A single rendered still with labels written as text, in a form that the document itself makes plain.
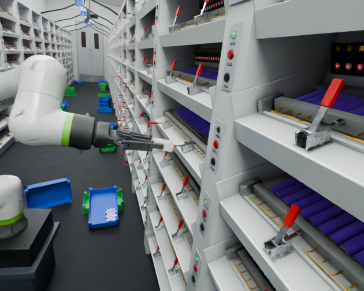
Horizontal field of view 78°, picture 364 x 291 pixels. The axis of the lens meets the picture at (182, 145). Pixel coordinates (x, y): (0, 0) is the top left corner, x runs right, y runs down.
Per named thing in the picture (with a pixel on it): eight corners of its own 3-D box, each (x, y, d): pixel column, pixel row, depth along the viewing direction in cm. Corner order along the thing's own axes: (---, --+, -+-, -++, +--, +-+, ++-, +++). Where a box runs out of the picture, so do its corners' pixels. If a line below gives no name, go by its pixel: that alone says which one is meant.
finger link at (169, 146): (153, 139, 69) (153, 140, 68) (174, 142, 72) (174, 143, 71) (151, 148, 70) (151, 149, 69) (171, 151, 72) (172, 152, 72)
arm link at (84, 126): (72, 115, 55) (75, 107, 63) (66, 157, 59) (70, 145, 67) (98, 120, 58) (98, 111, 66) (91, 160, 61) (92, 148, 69)
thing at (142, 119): (151, 153, 129) (144, 132, 122) (136, 124, 182) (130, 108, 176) (184, 142, 133) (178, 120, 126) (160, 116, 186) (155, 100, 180)
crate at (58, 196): (27, 209, 171) (28, 215, 166) (23, 186, 164) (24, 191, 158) (70, 198, 189) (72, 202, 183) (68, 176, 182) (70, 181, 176)
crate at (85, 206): (82, 215, 171) (82, 206, 169) (84, 199, 189) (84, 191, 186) (123, 210, 181) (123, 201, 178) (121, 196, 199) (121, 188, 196)
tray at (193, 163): (204, 193, 61) (198, 164, 56) (156, 127, 114) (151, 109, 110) (268, 167, 65) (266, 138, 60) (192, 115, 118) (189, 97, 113)
